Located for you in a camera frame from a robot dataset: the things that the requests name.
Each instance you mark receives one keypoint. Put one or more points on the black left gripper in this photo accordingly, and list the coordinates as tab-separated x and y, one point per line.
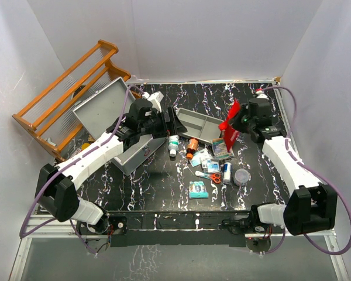
172	127

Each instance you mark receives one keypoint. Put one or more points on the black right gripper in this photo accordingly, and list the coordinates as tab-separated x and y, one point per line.
244	109

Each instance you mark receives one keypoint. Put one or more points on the red first aid kit pouch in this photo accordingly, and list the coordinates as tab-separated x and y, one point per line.
229	133

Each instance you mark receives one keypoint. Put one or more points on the green gauze packet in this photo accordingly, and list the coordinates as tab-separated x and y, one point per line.
220	150

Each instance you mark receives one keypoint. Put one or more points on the small blue bandage packet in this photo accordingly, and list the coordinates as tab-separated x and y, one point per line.
209	166

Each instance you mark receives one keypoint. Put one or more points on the teal packet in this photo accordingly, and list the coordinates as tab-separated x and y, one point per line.
197	189

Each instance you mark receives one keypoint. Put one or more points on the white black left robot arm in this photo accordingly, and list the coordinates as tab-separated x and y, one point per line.
57	185

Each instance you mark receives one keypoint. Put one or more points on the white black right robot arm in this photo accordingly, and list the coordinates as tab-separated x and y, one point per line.
312	203

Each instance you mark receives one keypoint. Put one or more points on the red white medicine box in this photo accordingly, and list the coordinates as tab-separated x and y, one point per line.
80	149

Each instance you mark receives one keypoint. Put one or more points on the white pill bottle teal label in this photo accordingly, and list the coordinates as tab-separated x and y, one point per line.
173	143

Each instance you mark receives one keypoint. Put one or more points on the grey plastic divider tray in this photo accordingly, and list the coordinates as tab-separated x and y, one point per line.
202	127

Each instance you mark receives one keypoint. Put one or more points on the amber bottle orange cap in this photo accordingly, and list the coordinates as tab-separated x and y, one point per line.
192	148

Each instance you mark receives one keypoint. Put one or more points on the blue white flat packet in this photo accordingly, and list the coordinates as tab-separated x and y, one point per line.
200	156

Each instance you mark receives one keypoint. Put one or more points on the blue white bandage roll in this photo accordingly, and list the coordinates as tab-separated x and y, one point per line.
227	172

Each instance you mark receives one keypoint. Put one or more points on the clear tape roll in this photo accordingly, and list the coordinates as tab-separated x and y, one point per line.
241	177

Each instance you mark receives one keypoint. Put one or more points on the orange wooden rack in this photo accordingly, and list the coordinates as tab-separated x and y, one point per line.
49	117

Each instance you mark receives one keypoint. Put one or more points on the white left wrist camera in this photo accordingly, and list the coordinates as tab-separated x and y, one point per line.
155	99

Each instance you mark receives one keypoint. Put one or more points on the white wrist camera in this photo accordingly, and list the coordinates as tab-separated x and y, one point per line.
155	99
261	94

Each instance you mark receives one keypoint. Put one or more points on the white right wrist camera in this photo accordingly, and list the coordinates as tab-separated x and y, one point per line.
261	94

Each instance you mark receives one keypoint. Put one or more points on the orange handled scissors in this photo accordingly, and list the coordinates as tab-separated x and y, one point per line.
216	177

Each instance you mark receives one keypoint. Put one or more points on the black table front rail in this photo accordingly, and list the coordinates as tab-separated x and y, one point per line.
134	228

